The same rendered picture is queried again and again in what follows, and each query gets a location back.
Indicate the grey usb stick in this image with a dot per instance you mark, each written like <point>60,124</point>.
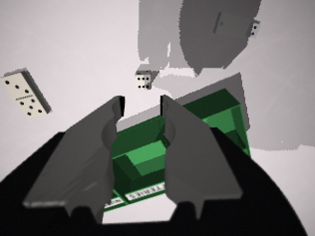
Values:
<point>235,26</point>

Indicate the white domino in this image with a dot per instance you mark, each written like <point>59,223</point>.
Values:
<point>25,94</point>

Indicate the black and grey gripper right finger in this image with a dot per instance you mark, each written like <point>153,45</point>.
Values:
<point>204,166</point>

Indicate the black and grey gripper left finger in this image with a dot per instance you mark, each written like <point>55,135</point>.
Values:
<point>73,168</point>

